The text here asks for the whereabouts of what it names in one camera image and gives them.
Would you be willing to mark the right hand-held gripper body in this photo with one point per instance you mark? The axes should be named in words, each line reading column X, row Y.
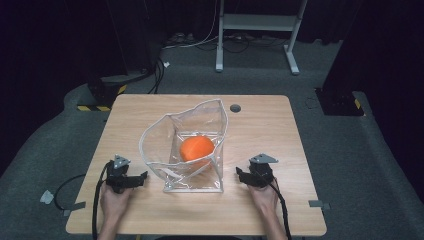
column 261, row 170

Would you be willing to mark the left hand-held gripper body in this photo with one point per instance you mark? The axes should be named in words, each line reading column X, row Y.
column 118, row 171

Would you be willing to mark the clear plastic bag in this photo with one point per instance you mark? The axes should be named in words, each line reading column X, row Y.
column 156, row 146

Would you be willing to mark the orange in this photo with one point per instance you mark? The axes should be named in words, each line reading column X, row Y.
column 196, row 148

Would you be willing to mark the person's right hand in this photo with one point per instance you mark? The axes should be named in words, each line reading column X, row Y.
column 265, row 198

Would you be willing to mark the person's left hand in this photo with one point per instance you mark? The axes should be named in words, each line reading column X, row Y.
column 115, row 200

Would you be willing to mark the grey tape strip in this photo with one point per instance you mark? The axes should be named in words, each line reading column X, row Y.
column 75, row 207
column 318, row 204

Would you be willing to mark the grey table grommet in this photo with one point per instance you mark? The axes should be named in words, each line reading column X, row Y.
column 235, row 108

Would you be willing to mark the crumpled grey tape piece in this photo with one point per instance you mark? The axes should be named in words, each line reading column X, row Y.
column 46, row 197

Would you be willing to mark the black base with yellow stripes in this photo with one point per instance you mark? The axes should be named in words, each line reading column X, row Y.
column 101, row 91

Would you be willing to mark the black base with yellow mark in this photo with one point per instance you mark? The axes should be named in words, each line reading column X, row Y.
column 338, row 101

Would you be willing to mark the grey metal stand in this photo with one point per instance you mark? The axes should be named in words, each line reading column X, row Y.
column 258, row 21

